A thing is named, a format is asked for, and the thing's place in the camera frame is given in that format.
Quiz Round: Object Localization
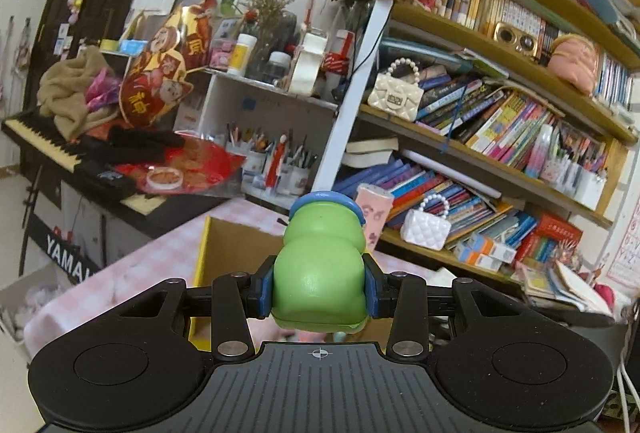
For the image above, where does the green frog toy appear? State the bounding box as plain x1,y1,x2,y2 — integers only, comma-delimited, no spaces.
271,192,368,333

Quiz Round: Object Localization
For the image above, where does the yellow cardboard box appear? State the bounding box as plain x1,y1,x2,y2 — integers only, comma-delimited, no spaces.
189,216,392,352

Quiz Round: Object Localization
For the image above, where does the white quilted pearl handbag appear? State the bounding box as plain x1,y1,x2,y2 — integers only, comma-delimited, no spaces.
400,194,451,251

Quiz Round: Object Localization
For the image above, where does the pink checkered tablecloth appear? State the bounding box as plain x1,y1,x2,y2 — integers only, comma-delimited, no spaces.
22,197,452,359

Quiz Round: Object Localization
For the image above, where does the orange white medicine box lower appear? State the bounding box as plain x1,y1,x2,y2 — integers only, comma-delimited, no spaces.
454,243,502,273

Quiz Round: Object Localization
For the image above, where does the orange white medicine box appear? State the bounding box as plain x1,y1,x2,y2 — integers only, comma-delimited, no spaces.
466,234,516,264
454,243,502,273

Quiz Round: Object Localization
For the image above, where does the orange white medicine box upper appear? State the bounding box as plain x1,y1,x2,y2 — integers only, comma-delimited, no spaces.
466,234,516,264

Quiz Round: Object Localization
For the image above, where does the pink cylindrical container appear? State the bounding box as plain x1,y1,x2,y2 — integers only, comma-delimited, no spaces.
356,184,394,252

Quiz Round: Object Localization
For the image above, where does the red packaging bag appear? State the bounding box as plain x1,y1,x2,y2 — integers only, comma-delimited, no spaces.
115,133,245,198

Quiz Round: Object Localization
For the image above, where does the stack of magazines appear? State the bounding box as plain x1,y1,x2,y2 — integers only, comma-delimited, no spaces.
515,262,614,317

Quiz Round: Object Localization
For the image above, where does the red dictionary book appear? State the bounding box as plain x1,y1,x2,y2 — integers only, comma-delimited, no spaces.
533,212,582,249

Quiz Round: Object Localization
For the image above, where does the white cubby shelf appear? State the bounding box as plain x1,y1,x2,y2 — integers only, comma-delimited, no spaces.
174,69,337,213

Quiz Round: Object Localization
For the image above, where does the wooden bookshelf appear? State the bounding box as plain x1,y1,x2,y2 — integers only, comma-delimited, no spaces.
314,0,639,294

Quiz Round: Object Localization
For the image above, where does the cream quilted pearl handbag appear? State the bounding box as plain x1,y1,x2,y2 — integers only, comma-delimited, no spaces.
367,57,423,122

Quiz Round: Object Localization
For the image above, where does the black electric piano keyboard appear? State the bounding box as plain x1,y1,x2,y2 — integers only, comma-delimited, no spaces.
1,109,226,238

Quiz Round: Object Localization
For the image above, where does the red gold fortune god decoration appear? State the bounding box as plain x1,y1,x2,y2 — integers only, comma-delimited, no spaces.
118,0,218,129

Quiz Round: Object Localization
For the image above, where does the white yellow bottle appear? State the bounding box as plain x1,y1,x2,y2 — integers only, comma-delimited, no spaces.
228,34,257,77

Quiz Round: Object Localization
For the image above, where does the beige cloth pile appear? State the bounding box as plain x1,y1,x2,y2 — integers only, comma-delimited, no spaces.
37,45,118,142

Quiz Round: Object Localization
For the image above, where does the pink pig face cushion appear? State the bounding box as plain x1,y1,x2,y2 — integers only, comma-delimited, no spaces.
547,34,600,95

